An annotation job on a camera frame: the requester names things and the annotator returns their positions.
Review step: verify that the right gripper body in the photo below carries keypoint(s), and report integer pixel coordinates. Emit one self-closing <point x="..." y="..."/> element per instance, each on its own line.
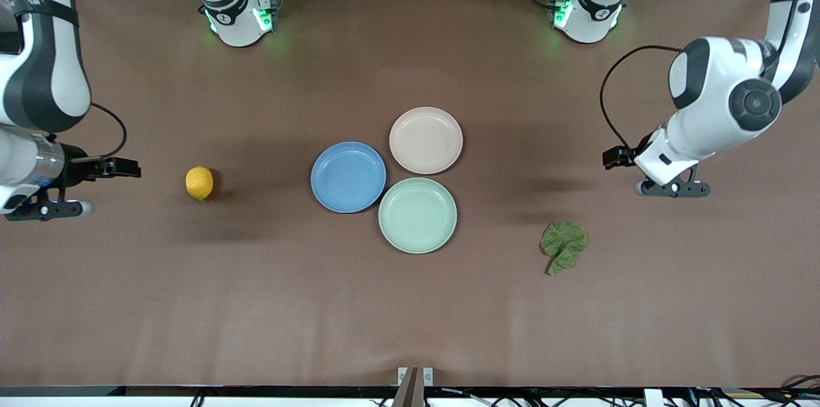
<point x="78" y="164"/>

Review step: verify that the yellow lemon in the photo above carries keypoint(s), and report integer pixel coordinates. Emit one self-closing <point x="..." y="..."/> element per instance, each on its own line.
<point x="199" y="182"/>

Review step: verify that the green lettuce leaf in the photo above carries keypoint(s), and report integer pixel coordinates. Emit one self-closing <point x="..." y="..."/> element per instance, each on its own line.
<point x="564" y="240"/>

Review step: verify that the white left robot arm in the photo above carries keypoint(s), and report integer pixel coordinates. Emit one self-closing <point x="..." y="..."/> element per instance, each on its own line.
<point x="717" y="86"/>

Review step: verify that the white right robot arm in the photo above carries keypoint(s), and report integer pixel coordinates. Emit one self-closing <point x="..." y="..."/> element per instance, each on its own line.
<point x="38" y="74"/>

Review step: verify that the beige plate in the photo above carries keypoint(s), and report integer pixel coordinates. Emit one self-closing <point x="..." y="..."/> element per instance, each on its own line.
<point x="426" y="141"/>

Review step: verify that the light green plate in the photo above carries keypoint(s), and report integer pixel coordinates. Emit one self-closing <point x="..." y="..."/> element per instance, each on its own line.
<point x="416" y="215"/>

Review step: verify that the blue plate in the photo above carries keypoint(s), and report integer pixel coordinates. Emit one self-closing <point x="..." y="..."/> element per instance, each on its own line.
<point x="349" y="176"/>

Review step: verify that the small white box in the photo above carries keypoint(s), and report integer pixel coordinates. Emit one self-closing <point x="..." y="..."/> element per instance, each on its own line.
<point x="653" y="399"/>

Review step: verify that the metal table bracket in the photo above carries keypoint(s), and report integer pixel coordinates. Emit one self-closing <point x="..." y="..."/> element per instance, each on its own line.
<point x="401" y="375"/>

